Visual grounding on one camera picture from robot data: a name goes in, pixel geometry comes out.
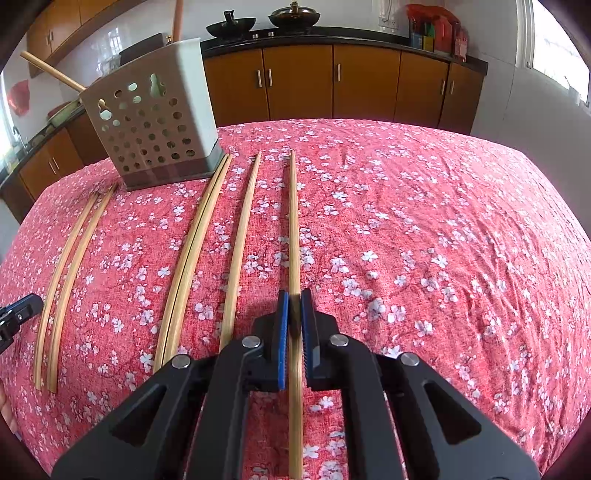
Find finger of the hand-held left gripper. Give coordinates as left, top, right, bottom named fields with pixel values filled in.
left=0, top=293, right=44, bottom=352

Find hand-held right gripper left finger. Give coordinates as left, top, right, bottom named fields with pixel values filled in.
left=51, top=290, right=291, bottom=480

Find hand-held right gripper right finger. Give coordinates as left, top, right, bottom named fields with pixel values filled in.
left=300, top=288, right=541, bottom=480

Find beige perforated utensil holder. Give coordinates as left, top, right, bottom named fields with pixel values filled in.
left=78, top=38, right=227, bottom=192

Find wooden base cabinet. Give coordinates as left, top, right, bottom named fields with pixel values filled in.
left=203, top=44, right=485, bottom=134
left=0, top=115, right=107, bottom=222

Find black countertop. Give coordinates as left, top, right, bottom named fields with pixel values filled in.
left=201, top=31, right=489, bottom=73
left=0, top=108, right=88, bottom=195

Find red floral tablecloth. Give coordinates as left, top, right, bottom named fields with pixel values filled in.
left=0, top=119, right=591, bottom=480

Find green basin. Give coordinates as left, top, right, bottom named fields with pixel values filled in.
left=48, top=102, right=86, bottom=127

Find black wok with lid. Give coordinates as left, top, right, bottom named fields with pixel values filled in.
left=268, top=1, right=321, bottom=29

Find red plastic bag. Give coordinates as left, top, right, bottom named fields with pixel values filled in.
left=406, top=4, right=462, bottom=29

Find window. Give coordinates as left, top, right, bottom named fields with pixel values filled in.
left=526, top=0, right=591, bottom=107

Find red wall decoration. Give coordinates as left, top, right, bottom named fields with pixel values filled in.
left=7, top=79, right=31, bottom=116

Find wooden wall cabinet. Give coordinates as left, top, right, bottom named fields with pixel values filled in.
left=25, top=0, right=134, bottom=77

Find black wok with handle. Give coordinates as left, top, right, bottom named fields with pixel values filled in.
left=205, top=10, right=257, bottom=38

